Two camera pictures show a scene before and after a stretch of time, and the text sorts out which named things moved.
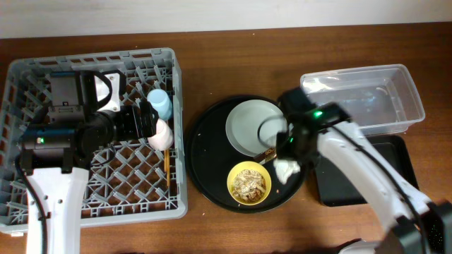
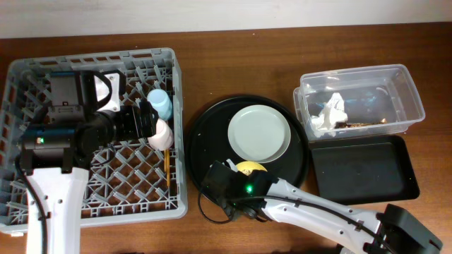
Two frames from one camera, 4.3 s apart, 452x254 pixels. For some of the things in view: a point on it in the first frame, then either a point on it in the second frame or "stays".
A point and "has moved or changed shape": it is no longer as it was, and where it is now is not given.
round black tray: (210, 158) stays
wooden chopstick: (167, 166) stays
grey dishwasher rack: (140, 183) stays
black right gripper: (287, 152) → (215, 175)
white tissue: (285, 168) has moved or changed shape
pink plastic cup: (163, 138) stays
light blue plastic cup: (162, 102) stays
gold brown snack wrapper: (267, 156) → (341, 124)
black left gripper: (148, 120) stays
